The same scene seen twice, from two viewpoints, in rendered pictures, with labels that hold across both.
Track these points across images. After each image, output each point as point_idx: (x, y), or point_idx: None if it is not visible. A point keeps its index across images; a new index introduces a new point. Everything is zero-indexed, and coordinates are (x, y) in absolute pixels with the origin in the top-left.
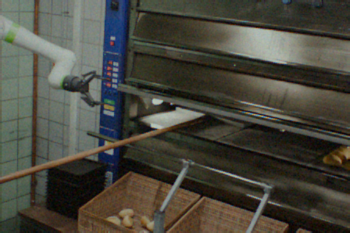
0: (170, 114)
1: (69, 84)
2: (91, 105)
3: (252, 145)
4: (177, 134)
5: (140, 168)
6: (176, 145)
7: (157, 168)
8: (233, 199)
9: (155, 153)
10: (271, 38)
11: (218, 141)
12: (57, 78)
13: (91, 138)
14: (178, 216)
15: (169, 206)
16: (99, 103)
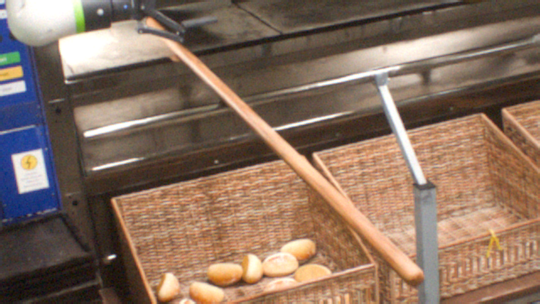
0: (72, 44)
1: (109, 6)
2: (180, 36)
3: (336, 13)
4: (210, 55)
5: (126, 180)
6: (203, 83)
7: (191, 152)
8: (364, 128)
9: (303, 90)
10: None
11: (289, 31)
12: (59, 8)
13: None
14: None
15: (246, 216)
16: (209, 21)
